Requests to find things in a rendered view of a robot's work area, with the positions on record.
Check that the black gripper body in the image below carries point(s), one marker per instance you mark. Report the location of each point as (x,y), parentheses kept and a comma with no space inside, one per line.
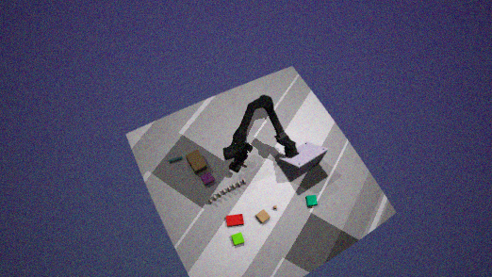
(235,166)

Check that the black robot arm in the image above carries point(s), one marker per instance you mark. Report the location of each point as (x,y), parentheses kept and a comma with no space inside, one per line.
(238,147)

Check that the green rectangular block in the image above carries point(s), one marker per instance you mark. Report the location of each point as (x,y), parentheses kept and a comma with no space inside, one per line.
(238,238)

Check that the red rectangular block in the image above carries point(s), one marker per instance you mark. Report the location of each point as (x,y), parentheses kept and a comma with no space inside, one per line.
(234,220)

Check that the green square block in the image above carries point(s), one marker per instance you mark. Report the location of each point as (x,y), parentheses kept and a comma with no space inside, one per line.
(311,200)

